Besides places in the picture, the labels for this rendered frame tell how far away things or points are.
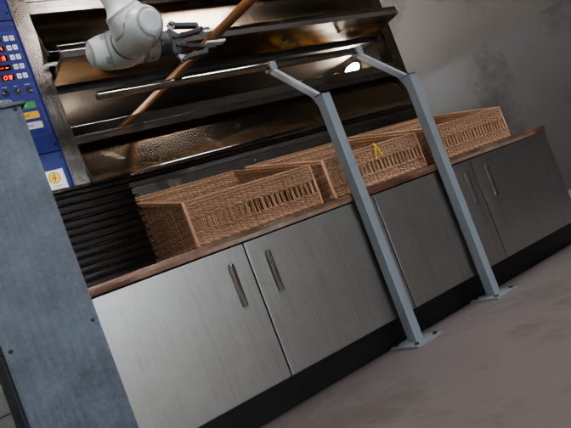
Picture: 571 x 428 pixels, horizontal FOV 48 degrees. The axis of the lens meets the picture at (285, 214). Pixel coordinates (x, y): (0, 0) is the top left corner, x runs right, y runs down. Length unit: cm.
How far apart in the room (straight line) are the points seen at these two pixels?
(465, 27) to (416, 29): 47
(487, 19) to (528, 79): 54
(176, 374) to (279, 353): 35
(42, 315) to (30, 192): 26
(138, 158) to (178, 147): 19
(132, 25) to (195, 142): 104
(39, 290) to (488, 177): 203
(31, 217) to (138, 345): 57
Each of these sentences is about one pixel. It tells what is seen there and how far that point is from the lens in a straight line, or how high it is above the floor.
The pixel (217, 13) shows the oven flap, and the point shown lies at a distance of 305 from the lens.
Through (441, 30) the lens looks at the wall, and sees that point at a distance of 526.
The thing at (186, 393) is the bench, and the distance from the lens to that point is 193.
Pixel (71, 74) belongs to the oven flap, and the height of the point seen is 137.
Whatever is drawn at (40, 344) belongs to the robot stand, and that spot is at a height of 49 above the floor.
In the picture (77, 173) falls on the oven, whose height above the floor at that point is 100.
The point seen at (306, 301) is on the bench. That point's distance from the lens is 215.
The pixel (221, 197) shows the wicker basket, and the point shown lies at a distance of 211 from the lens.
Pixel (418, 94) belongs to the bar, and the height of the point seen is 86.
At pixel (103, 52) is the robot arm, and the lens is 190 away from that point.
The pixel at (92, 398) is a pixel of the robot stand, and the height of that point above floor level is 35.
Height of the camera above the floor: 53
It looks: 2 degrees up
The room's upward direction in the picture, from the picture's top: 21 degrees counter-clockwise
